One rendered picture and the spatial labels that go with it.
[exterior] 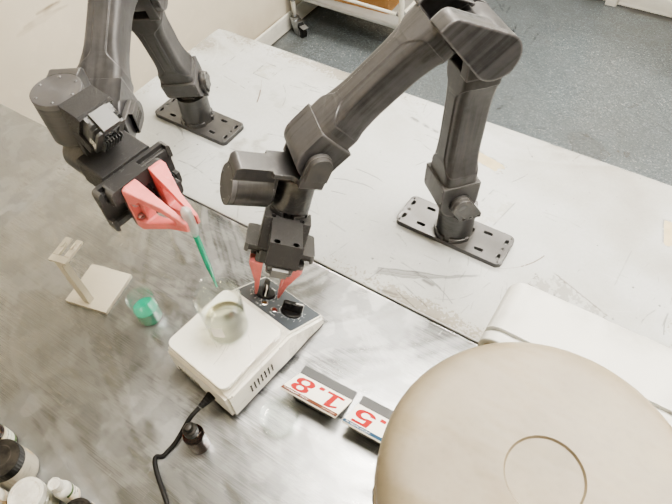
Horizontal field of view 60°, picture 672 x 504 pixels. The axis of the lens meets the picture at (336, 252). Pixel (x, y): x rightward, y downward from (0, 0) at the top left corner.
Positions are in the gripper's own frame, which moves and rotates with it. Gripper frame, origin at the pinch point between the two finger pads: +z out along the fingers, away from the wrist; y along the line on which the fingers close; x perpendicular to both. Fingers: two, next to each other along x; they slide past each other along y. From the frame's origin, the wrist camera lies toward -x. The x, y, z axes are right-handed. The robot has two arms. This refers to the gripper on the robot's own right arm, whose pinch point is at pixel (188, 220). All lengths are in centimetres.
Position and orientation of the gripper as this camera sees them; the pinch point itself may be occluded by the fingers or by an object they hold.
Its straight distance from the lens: 66.1
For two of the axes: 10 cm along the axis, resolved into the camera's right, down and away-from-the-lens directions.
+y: 6.4, -6.4, 4.3
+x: 0.5, 5.9, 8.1
